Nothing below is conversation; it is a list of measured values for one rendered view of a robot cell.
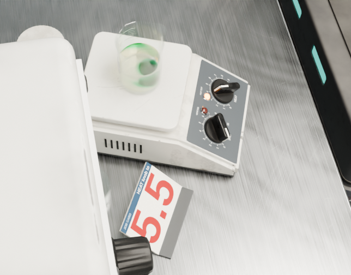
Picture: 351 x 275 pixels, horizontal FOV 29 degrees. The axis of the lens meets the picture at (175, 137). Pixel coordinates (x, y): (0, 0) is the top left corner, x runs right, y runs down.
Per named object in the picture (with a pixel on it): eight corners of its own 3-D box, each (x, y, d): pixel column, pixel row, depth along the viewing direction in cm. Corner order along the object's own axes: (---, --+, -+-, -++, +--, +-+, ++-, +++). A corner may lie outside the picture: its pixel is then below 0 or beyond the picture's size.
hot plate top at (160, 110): (193, 49, 83) (193, 45, 82) (176, 134, 77) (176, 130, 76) (96, 34, 83) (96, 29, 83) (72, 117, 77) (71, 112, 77)
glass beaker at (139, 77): (134, 107, 78) (133, 65, 71) (107, 75, 80) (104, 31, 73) (176, 81, 80) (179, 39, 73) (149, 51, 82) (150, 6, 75)
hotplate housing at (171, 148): (248, 92, 90) (256, 55, 83) (235, 181, 83) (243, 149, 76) (82, 65, 91) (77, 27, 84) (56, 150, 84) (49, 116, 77)
